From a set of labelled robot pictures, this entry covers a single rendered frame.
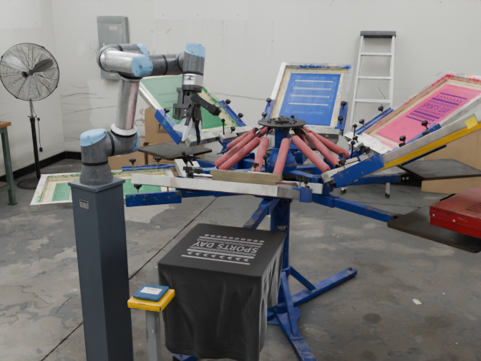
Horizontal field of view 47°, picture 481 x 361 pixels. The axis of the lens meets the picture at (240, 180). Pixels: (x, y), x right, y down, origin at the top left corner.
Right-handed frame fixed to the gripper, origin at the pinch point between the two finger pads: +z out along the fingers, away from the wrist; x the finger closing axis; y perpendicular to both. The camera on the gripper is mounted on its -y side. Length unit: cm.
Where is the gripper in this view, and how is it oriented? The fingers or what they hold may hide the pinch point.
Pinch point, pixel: (192, 144)
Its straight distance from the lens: 198.0
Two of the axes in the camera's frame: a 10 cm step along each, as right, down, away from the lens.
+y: -9.6, -0.8, 2.8
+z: -0.8, 10.0, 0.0
